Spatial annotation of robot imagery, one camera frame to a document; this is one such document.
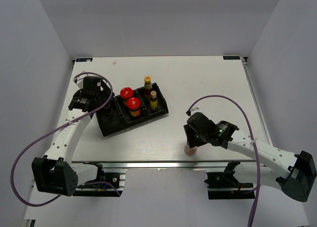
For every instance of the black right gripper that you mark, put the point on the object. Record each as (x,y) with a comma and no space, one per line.
(191,141)

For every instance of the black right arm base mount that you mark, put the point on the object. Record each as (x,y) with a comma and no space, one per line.
(222,185)

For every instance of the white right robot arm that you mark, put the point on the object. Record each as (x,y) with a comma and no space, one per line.
(293,174)

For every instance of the aluminium table edge rail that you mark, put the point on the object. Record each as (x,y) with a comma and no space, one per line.
(159,164)

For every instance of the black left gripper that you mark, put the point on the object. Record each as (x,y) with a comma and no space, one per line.
(105,93)

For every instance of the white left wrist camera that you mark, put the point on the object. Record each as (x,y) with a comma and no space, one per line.
(79,82)

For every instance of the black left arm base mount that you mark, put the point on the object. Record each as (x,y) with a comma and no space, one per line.
(101,180)

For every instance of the blue left corner sticker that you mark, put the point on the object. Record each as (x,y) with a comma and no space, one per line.
(84,59)

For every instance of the black-lid pepper jar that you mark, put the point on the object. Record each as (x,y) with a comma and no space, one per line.
(108,110)

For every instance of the red-lid sauce jar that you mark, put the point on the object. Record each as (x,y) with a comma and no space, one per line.
(134,106)
(125,94)

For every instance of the black three-compartment tray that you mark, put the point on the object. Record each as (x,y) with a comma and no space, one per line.
(116,116)

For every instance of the blue right corner sticker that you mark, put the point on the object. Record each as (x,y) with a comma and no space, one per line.
(231,57)

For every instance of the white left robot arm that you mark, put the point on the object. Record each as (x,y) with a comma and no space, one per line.
(54,172)

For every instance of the beige-cap small yellow bottle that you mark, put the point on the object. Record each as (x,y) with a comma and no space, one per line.
(153,101)

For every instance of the yellow-cap tall sauce bottle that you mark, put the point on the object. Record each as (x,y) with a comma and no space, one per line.
(147,86)

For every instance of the pink-lid spice bottle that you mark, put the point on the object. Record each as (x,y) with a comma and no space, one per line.
(190,151)

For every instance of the blue corner sticker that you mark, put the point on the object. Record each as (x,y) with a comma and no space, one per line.
(84,59)
(231,57)

